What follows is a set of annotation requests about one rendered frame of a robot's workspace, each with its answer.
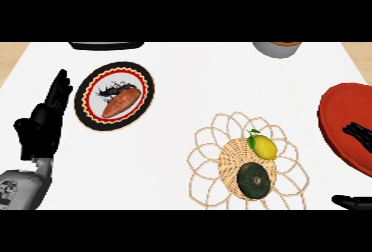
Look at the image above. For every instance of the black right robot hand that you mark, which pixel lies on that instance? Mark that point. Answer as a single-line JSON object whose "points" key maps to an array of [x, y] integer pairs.
{"points": [[358, 133]]}

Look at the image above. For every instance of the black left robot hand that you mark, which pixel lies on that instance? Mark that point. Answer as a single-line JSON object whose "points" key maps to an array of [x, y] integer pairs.
{"points": [[44, 124]]}

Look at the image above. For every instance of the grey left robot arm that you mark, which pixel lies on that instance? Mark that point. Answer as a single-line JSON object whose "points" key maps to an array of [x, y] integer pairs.
{"points": [[20, 187]]}

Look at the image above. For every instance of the red bowl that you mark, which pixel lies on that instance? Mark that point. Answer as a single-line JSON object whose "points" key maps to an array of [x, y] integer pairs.
{"points": [[343, 111]]}

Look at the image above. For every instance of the dark green squash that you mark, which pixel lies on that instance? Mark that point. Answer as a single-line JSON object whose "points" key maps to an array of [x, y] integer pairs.
{"points": [[252, 181]]}

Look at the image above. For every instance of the wicker flower-shaped placemat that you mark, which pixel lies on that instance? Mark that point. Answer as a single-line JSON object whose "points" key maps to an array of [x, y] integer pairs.
{"points": [[227, 164]]}

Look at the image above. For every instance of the grey bowl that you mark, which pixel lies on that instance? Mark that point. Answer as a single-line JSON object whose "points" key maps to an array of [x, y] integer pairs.
{"points": [[276, 51]]}

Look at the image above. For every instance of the brown item in grey bowl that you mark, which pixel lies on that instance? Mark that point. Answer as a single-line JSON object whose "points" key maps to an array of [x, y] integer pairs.
{"points": [[284, 43]]}

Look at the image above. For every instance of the black rimmed patterned plate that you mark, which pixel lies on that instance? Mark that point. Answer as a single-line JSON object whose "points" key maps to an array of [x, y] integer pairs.
{"points": [[82, 108]]}

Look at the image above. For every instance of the orange sweet potato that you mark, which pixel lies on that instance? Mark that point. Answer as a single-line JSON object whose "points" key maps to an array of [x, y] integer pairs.
{"points": [[121, 103]]}

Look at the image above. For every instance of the yellow lemon with leaf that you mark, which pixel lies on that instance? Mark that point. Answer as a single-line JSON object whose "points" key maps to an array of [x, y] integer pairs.
{"points": [[262, 147]]}

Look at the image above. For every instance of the black flat-bottomed object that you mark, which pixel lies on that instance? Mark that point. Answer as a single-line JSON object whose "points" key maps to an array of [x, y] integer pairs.
{"points": [[103, 45]]}

